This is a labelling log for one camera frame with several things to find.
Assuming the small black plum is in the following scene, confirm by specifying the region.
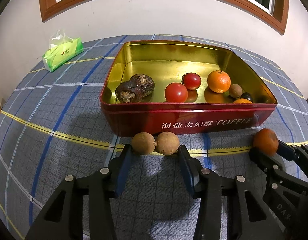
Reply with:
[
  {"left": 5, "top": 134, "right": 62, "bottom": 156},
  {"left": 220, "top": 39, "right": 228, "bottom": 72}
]
[{"left": 240, "top": 92, "right": 253, "bottom": 102}]

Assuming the brown longan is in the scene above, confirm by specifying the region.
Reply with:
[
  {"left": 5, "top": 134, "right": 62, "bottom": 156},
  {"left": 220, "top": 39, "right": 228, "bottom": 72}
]
[
  {"left": 131, "top": 132, "right": 157, "bottom": 155},
  {"left": 156, "top": 132, "right": 179, "bottom": 155}
]

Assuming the red tomato with calyx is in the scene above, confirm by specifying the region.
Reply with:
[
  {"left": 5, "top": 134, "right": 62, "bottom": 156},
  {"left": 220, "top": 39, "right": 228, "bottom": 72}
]
[{"left": 182, "top": 73, "right": 201, "bottom": 90}]

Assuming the orange mandarin with blemish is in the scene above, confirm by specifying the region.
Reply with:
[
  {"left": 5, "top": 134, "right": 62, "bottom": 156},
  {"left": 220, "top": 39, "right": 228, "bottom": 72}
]
[{"left": 253, "top": 128, "right": 279, "bottom": 157}]

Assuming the green tissue pack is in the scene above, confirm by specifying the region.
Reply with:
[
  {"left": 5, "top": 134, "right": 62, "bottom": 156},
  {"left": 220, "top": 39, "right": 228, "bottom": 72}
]
[{"left": 42, "top": 29, "right": 84, "bottom": 72}]

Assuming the orange mandarin with stem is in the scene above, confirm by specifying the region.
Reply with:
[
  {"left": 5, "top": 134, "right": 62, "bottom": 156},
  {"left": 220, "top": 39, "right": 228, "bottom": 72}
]
[{"left": 207, "top": 70, "right": 231, "bottom": 94}]

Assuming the smooth red tomato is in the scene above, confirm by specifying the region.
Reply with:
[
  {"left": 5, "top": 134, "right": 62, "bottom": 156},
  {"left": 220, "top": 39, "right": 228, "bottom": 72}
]
[{"left": 164, "top": 82, "right": 188, "bottom": 103}]

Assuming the dark wrinkled passion fruit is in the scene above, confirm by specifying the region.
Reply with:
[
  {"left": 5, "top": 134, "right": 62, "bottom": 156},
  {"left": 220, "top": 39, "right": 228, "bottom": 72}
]
[
  {"left": 115, "top": 81, "right": 143, "bottom": 103},
  {"left": 130, "top": 74, "right": 155, "bottom": 97}
]

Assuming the smooth oval orange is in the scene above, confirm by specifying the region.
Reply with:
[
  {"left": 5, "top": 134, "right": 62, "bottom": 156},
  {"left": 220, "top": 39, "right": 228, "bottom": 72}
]
[{"left": 233, "top": 98, "right": 252, "bottom": 104}]

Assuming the brown kiwi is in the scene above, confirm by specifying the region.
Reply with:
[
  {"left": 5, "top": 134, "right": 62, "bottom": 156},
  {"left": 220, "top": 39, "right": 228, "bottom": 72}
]
[{"left": 228, "top": 83, "right": 243, "bottom": 99}]

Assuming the red toffee tin box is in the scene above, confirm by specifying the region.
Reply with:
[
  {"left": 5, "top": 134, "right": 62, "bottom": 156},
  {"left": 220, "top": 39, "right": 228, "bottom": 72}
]
[{"left": 100, "top": 41, "right": 277, "bottom": 137}]

